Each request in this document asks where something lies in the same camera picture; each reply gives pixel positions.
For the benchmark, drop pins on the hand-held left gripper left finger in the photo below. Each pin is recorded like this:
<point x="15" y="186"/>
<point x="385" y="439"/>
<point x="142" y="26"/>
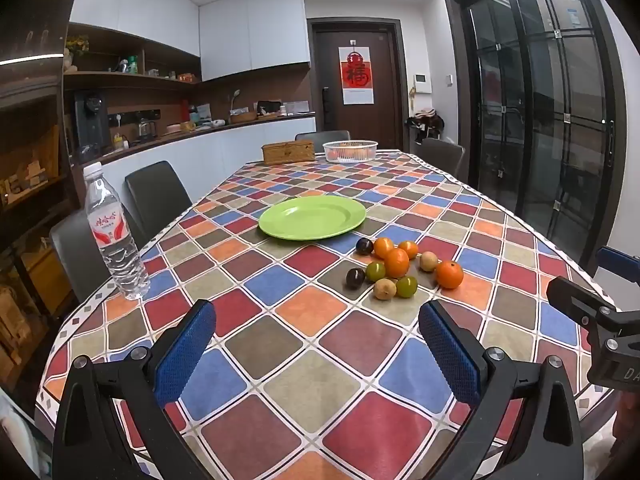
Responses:
<point x="185" y="355"/>

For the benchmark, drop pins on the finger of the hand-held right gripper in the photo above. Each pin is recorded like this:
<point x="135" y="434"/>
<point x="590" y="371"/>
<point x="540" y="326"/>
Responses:
<point x="620" y="264"/>
<point x="575" y="296"/>

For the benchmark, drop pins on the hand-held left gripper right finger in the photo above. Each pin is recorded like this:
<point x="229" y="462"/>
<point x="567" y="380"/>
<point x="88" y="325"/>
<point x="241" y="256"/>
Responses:
<point x="450" y="355"/>

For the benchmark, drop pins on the green plum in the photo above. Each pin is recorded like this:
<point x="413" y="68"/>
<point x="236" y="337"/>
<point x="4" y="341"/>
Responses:
<point x="375" y="272"/>
<point x="406" y="287"/>

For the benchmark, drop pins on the tan longan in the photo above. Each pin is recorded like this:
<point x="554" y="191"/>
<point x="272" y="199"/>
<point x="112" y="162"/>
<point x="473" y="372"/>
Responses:
<point x="428" y="261"/>
<point x="383" y="289"/>

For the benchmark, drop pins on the dark purple plum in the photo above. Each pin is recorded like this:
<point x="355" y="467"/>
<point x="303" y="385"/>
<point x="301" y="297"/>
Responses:
<point x="355" y="278"/>
<point x="364" y="246"/>

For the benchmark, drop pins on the green plate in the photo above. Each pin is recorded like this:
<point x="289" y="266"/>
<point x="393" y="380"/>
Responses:
<point x="310" y="217"/>

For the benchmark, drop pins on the dark shoulder bag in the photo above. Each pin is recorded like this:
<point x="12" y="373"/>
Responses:
<point x="425" y="122"/>

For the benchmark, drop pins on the clear water bottle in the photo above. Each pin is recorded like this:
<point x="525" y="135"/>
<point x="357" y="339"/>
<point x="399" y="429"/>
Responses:
<point x="112" y="250"/>

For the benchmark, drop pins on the grey dining chair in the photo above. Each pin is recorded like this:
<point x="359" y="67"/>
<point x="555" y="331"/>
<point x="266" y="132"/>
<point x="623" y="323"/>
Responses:
<point x="70" y="260"/>
<point x="442" y="156"/>
<point x="157" y="195"/>
<point x="322" y="135"/>

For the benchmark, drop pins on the black framed glass door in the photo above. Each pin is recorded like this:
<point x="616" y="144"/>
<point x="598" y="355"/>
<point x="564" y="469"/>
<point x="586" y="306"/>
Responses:
<point x="550" y="110"/>

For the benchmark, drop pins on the white counter cabinet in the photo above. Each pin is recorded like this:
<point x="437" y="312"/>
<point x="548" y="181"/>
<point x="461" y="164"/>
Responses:
<point x="215" y="155"/>

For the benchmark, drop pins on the wicker box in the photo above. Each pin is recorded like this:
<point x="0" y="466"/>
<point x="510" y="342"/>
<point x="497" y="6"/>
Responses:
<point x="287" y="153"/>

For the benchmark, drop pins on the glass kettle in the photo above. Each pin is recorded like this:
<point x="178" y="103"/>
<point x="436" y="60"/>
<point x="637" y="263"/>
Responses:
<point x="145" y="130"/>

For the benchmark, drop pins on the mandarin orange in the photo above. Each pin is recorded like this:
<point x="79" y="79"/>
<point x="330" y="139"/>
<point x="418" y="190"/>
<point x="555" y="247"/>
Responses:
<point x="341" y="153"/>

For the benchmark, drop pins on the white plastic basket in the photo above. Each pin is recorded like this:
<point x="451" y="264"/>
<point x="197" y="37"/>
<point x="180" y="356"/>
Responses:
<point x="327" y="147"/>

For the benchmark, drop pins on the wicker tray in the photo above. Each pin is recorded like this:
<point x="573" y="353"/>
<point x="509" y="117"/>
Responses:
<point x="243" y="117"/>

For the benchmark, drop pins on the wooden display cabinet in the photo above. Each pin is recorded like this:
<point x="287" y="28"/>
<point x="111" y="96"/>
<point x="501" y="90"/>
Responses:
<point x="30" y="160"/>

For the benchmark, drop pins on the black coffee machine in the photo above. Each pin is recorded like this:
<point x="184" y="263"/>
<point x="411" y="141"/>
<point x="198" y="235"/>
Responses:
<point x="91" y="120"/>

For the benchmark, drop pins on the white intercom panel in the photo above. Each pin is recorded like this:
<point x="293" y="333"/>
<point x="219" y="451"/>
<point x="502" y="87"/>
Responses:
<point x="423" y="83"/>

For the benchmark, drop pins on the white desk lamp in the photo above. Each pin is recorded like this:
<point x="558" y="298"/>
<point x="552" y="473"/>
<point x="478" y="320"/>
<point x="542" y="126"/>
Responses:
<point x="235" y="95"/>

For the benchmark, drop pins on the orange box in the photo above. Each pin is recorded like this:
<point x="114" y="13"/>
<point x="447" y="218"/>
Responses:
<point x="186" y="77"/>

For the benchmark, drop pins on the green bottle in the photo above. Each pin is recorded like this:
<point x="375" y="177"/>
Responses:
<point x="132" y="64"/>

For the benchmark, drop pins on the dark brown door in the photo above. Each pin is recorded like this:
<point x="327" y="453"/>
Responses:
<point x="330" y="70"/>

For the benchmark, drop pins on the yellow flowers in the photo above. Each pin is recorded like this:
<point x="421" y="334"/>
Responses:
<point x="77" y="44"/>

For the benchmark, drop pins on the white upper cabinets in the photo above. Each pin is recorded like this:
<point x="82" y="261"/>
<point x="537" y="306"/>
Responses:
<point x="250" y="30"/>

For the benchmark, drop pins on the wooden wall shelf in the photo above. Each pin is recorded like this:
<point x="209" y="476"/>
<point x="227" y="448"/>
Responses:
<point x="125" y="80"/>

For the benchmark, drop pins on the red wall calendar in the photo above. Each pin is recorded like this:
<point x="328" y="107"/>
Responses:
<point x="356" y="75"/>

